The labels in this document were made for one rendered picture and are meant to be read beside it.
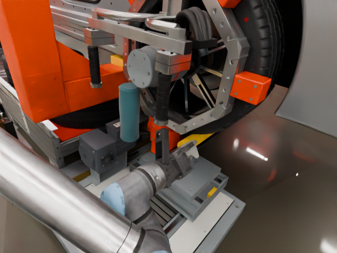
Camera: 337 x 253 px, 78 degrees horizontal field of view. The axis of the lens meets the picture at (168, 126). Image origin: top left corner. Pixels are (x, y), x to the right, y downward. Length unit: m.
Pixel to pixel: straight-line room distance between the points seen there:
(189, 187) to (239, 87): 0.65
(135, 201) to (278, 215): 1.13
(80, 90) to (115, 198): 0.73
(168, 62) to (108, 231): 0.38
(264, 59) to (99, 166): 0.88
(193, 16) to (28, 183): 0.51
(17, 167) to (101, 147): 0.70
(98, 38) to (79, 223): 0.58
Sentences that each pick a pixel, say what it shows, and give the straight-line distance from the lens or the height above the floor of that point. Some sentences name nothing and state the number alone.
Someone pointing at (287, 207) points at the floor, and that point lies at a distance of 1.62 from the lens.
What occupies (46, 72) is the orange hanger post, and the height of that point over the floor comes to 0.74.
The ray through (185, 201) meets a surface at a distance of 1.19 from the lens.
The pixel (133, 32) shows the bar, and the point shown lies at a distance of 0.65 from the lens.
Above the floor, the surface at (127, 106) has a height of 0.67.
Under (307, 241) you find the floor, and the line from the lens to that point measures 1.52.
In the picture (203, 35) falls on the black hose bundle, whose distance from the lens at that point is 0.60.
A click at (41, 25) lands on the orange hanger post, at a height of 0.92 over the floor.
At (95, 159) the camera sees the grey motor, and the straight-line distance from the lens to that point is 1.13.
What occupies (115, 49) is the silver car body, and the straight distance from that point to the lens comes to 1.33.
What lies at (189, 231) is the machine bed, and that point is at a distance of 1.18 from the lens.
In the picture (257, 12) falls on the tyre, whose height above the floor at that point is 1.05.
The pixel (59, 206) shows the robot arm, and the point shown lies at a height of 0.76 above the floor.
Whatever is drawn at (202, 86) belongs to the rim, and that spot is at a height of 0.77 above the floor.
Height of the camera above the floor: 1.07
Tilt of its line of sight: 32 degrees down
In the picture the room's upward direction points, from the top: 6 degrees clockwise
